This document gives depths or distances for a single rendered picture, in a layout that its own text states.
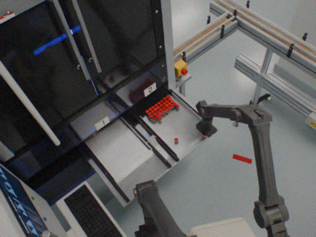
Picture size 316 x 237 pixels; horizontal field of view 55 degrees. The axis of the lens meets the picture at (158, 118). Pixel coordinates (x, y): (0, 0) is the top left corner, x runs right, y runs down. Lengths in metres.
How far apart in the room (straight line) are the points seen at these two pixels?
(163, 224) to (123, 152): 0.91
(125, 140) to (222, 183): 1.09
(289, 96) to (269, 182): 1.37
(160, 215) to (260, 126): 0.46
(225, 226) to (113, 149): 0.88
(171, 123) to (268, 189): 0.81
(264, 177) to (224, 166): 1.51
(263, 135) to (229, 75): 2.12
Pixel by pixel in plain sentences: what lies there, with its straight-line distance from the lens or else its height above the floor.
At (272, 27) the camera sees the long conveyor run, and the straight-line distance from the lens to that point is 2.32.
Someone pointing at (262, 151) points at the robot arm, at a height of 1.42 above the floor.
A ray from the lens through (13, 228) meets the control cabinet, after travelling 1.02.
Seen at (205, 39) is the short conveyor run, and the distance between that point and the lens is 2.18.
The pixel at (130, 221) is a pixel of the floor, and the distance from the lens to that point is 2.52.
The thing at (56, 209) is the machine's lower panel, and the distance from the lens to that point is 2.13.
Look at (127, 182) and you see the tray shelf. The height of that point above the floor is 0.88.
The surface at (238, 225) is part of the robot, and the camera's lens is 1.11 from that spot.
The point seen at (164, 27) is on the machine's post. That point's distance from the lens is 1.57.
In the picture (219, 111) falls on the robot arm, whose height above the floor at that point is 1.29.
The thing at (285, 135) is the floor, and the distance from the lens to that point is 2.90.
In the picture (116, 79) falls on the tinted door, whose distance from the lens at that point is 1.56.
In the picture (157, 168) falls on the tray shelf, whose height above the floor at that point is 0.88.
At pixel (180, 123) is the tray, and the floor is 0.88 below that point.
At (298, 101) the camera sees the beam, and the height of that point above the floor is 0.54.
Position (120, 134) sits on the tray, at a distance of 1.80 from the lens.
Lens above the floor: 2.41
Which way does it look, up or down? 57 degrees down
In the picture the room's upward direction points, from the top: 9 degrees counter-clockwise
